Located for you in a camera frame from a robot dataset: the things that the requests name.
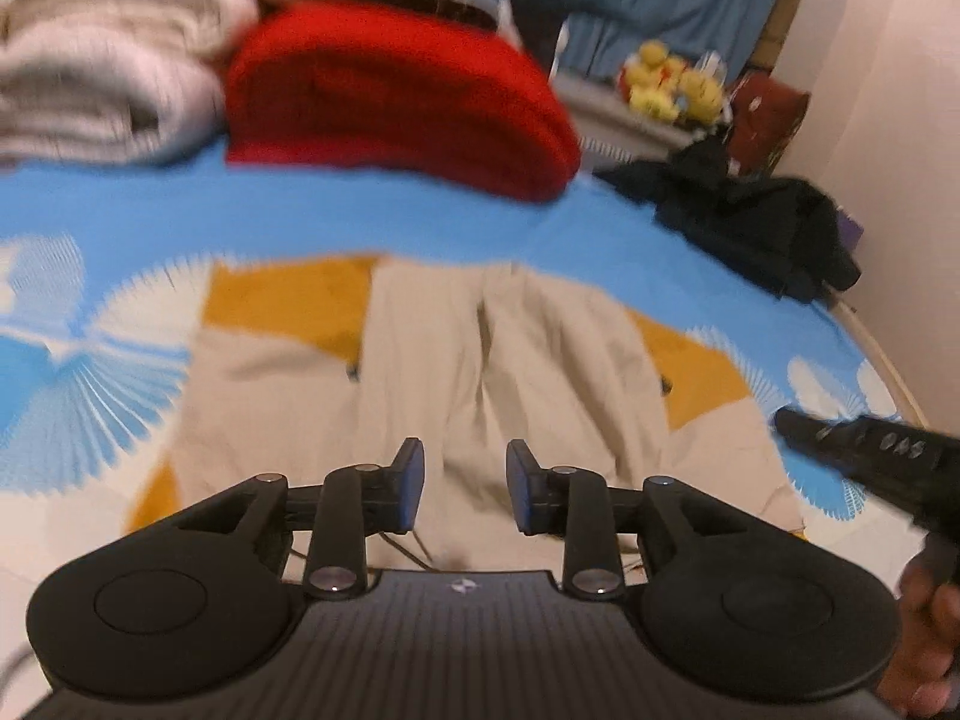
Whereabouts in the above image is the person's right hand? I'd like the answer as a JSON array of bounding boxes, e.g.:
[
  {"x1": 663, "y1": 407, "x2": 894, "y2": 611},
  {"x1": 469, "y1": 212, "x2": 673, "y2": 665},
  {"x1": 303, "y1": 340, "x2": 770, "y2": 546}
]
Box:
[{"x1": 876, "y1": 553, "x2": 960, "y2": 720}]

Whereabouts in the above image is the black clothes pile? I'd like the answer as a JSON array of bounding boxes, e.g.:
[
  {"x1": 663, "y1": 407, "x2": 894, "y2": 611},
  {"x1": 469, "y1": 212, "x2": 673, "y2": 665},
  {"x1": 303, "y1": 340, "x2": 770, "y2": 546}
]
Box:
[{"x1": 592, "y1": 136, "x2": 863, "y2": 305}]

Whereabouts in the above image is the red folded blanket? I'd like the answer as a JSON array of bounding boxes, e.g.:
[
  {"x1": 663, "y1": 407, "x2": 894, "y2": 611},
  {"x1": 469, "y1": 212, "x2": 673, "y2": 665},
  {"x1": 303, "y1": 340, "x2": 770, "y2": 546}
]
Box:
[{"x1": 225, "y1": 1, "x2": 584, "y2": 203}]

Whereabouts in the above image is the wooden bed side rail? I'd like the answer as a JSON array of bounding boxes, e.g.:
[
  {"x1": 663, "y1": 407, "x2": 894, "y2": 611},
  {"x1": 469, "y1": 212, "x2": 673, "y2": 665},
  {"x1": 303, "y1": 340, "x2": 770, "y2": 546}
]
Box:
[{"x1": 825, "y1": 292, "x2": 932, "y2": 430}]

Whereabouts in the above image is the yellow bear plush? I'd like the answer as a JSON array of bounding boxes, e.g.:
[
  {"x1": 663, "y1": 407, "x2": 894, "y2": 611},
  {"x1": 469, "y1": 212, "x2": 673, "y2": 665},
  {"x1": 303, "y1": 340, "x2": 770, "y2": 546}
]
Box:
[{"x1": 675, "y1": 56, "x2": 727, "y2": 122}]

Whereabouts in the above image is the blue patterned bed sheet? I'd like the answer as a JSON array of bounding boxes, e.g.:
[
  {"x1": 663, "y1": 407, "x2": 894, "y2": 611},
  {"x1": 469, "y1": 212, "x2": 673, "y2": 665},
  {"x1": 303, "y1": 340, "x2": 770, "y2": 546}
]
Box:
[{"x1": 0, "y1": 131, "x2": 932, "y2": 691}]

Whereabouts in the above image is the beige and mustard jacket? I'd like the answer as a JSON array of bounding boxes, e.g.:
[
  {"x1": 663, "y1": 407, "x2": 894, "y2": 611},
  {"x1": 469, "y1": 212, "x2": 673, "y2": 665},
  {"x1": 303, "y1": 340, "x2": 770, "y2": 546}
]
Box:
[{"x1": 124, "y1": 255, "x2": 808, "y2": 593}]

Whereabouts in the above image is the yellow duck plush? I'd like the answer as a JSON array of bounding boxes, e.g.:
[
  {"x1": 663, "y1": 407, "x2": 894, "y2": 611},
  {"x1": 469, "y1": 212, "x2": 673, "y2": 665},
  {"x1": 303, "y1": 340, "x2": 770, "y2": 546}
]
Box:
[{"x1": 619, "y1": 41, "x2": 685, "y2": 122}]

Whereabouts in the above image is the dark teal shark plush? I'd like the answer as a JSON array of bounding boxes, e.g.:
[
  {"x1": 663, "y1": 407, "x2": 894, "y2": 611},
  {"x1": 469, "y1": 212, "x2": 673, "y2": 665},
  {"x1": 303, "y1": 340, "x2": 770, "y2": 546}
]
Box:
[{"x1": 465, "y1": 0, "x2": 655, "y2": 81}]

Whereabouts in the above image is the dark red plush cushion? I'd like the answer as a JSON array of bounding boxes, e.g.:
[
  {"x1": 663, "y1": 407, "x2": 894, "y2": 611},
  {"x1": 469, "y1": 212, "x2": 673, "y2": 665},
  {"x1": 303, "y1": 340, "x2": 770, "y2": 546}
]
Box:
[{"x1": 726, "y1": 73, "x2": 812, "y2": 170}]

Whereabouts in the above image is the white folded quilt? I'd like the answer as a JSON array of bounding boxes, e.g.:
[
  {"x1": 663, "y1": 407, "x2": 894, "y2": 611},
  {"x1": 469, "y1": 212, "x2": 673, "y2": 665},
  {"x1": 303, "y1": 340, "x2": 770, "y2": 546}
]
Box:
[{"x1": 0, "y1": 22, "x2": 230, "y2": 167}]

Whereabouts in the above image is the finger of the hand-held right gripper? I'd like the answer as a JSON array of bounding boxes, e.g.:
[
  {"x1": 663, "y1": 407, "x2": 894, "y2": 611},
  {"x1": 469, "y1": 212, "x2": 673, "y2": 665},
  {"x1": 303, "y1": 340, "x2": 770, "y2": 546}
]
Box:
[{"x1": 772, "y1": 405, "x2": 960, "y2": 533}]

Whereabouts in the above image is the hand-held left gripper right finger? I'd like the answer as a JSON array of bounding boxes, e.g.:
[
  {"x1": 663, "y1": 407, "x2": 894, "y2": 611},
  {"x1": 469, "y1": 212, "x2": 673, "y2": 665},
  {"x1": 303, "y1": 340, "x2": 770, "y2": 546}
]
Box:
[{"x1": 506, "y1": 439, "x2": 758, "y2": 601}]

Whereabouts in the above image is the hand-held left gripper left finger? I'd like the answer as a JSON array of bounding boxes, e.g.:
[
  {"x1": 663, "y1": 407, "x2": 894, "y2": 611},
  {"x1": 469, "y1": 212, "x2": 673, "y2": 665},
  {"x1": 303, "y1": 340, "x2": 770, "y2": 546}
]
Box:
[{"x1": 176, "y1": 436, "x2": 427, "y2": 601}]

